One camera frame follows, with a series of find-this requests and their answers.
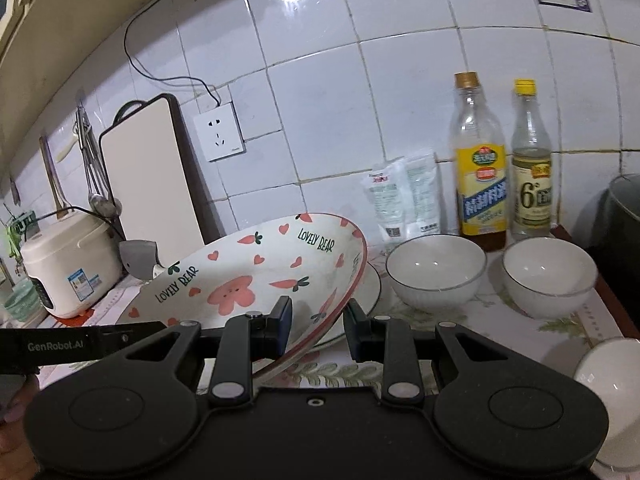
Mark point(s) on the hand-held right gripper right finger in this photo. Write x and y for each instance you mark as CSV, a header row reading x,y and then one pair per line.
x,y
353,327

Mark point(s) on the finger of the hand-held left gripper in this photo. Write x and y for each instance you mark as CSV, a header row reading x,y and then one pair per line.
x,y
125,335

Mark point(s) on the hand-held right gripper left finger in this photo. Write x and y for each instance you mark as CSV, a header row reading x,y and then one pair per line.
x,y
283,322

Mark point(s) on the pink bear print plate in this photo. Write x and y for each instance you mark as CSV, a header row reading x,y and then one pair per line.
x,y
240,260

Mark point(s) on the white bowl dark rim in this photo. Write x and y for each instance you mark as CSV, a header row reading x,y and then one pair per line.
x,y
435,280
550,285
615,385

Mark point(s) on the person's left hand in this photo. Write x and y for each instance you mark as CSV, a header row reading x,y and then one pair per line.
x,y
12,440

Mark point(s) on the white plate dark rim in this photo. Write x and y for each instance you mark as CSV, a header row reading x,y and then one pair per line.
x,y
367,295

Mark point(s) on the green basket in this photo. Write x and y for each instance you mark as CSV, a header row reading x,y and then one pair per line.
x,y
20,302

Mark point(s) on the white rice cooker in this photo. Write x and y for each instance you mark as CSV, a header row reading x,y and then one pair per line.
x,y
65,255

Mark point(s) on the green plant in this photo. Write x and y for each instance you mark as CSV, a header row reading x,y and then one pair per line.
x,y
15,230

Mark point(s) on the white plastic packet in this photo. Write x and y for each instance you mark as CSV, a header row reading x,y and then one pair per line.
x,y
385,200
425,185

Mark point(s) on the hanging metal spoon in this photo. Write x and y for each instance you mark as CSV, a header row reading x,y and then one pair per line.
x,y
102,205

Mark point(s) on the floral tablecloth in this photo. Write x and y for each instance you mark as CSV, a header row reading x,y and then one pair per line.
x,y
490,330

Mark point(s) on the cream cutting board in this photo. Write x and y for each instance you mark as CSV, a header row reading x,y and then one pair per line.
x,y
145,175

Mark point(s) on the hanging metal spatula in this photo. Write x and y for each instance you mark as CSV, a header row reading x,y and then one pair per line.
x,y
52,175

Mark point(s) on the oil bottle gold cap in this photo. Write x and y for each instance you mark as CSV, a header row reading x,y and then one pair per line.
x,y
482,185

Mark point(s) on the vinegar bottle yellow cap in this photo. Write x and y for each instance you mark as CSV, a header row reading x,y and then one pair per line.
x,y
531,195

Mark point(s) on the dark wok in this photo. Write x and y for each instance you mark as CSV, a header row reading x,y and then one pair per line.
x,y
625,215

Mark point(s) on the white wall socket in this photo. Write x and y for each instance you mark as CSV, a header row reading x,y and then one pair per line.
x,y
220,130

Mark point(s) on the cream wall cabinet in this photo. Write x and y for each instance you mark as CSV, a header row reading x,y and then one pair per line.
x,y
60,50

